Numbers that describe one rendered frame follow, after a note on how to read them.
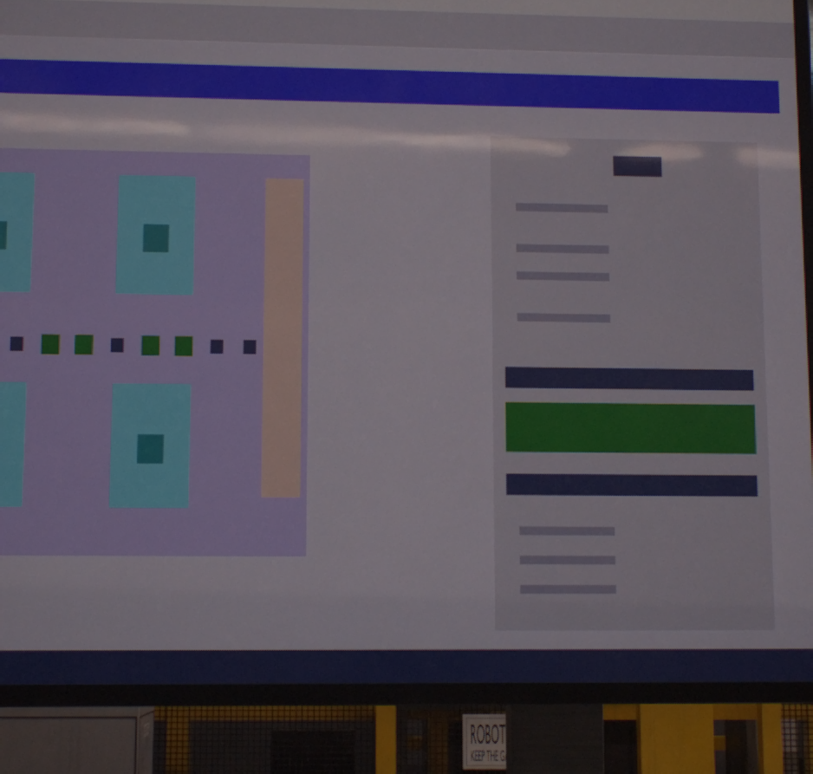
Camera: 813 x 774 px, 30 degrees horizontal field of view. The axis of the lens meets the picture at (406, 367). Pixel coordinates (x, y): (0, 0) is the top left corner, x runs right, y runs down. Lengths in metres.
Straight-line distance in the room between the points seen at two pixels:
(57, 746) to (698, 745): 3.15
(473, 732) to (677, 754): 1.03
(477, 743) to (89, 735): 1.99
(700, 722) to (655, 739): 0.24
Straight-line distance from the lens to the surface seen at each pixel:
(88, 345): 1.14
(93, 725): 7.23
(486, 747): 8.00
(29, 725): 7.29
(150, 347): 1.13
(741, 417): 1.17
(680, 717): 8.05
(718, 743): 11.81
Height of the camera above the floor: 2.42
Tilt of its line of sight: 9 degrees up
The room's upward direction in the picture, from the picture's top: straight up
